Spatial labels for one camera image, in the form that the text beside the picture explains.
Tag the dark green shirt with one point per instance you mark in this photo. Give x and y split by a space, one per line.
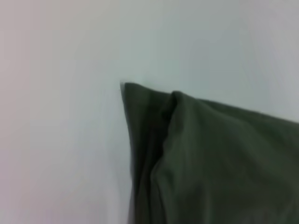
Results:
210 163

